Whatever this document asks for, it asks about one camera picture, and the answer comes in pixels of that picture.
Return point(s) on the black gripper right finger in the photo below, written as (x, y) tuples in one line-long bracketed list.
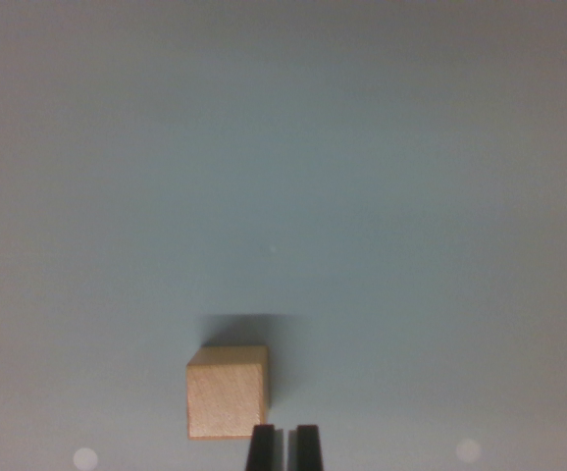
[(308, 451)]

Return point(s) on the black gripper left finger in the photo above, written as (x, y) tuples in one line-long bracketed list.
[(261, 451)]

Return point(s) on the white plastic tub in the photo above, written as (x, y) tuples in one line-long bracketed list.
[(337, 172)]

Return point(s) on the light wooden cube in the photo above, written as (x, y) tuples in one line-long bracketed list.
[(222, 397)]

